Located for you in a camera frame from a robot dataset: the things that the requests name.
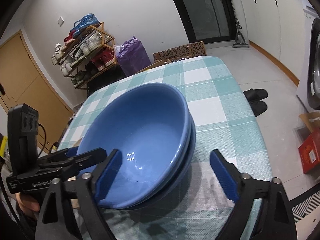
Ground black slipper far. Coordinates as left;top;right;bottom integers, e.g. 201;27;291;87
244;88;268;102

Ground black glass door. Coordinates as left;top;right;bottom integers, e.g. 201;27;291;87
173;0;236;44

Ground medium blue bowl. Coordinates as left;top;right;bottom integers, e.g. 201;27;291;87
123;115;196;211

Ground patterned cardboard box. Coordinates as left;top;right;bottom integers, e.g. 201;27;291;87
153;41;207;62

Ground black slipper near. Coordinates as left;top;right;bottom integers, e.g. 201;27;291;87
249;101;267;117

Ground black slipper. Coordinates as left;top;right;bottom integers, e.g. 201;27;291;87
249;101;267;117
244;88;268;102

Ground left hand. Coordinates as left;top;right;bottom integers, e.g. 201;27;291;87
16;193;40;218

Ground vacuum mop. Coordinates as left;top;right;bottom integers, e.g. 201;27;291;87
232;18;249;48

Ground wooden shoe rack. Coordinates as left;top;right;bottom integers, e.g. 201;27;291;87
51;22;117;90

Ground wooden door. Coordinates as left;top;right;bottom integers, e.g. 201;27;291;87
1;31;73;153

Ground teal checked tablecloth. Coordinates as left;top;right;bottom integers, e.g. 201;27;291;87
59;56;272;239

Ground large blue bowl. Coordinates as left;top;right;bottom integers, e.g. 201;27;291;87
78;83;191;209

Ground red cardboard box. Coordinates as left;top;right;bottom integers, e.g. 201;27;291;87
298;111;320;174

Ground white washing machine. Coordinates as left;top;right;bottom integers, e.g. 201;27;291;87
296;0;319;112

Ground open cardboard snack box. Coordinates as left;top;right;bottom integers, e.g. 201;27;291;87
137;59;172;74

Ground white kitchen cabinets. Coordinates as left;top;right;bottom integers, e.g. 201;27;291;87
241;0;305;85

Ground purple plastic bag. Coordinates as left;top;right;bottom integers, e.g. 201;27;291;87
114;36;151;76

